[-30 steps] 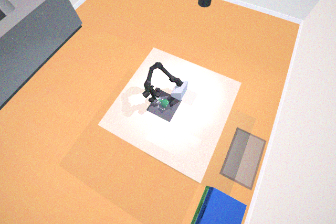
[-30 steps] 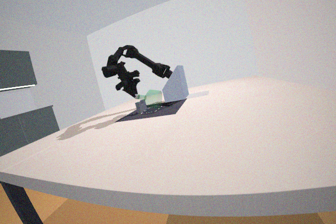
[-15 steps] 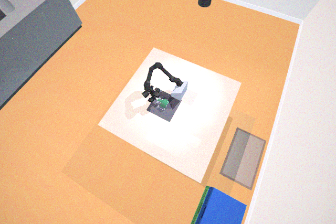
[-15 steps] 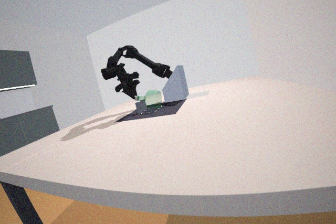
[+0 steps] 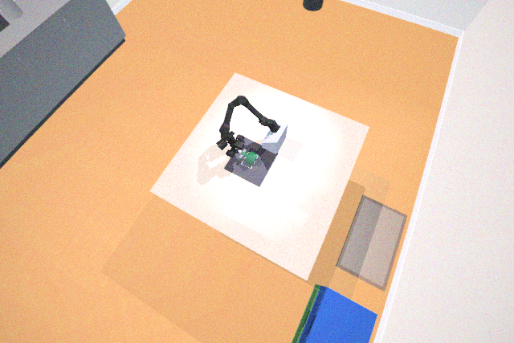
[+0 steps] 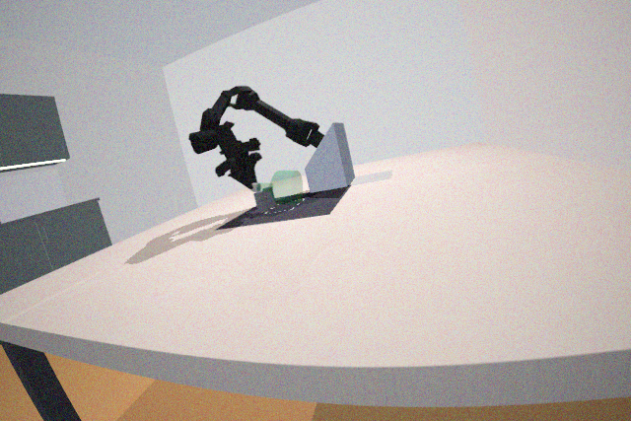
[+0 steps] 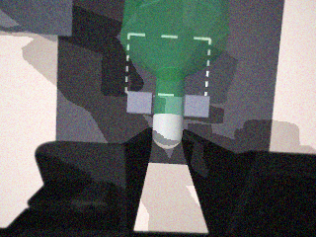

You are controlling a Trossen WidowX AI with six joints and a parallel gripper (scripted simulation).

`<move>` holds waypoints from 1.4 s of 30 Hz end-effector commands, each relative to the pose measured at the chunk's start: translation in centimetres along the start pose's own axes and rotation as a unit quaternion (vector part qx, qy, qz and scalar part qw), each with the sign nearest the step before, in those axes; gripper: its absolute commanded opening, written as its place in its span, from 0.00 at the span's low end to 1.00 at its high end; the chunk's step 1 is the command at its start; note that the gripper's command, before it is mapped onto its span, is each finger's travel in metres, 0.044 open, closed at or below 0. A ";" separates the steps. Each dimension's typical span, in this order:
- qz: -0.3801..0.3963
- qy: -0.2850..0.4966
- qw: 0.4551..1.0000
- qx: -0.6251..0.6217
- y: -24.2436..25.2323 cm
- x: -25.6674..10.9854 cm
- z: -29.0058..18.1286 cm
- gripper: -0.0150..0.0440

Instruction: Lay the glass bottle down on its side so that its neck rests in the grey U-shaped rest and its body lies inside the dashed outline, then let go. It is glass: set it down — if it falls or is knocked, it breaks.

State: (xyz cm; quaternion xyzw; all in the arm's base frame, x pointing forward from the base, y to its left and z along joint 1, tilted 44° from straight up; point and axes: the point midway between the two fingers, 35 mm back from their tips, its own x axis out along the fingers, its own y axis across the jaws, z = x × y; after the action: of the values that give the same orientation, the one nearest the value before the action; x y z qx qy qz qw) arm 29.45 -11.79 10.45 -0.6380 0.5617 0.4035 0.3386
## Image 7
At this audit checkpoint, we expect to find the green glass bottle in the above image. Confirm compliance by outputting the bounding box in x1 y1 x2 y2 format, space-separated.
120 0 230 149

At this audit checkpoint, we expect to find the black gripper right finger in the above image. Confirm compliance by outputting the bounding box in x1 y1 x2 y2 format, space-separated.
182 129 316 234

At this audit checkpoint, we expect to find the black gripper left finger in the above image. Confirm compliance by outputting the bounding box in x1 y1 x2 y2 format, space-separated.
35 127 153 231

